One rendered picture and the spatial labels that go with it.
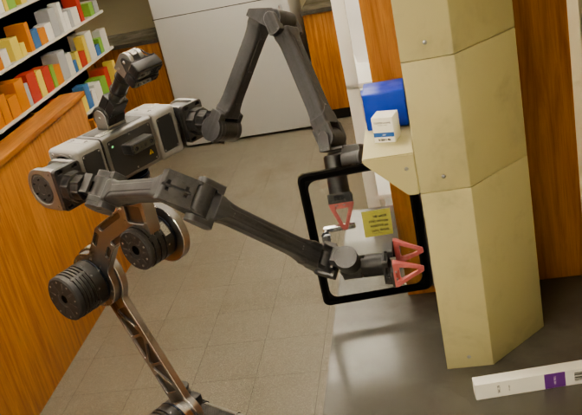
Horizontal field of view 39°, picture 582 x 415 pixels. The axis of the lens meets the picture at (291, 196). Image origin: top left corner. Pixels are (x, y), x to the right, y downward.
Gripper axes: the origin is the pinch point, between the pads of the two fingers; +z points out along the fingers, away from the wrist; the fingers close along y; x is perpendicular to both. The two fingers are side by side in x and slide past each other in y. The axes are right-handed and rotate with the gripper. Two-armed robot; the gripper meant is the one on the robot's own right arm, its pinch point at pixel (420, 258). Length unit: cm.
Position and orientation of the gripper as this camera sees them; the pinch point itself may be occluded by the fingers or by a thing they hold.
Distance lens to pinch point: 204.8
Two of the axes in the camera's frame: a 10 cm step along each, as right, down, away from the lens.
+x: 2.1, 9.0, 3.7
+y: 1.3, -4.0, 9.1
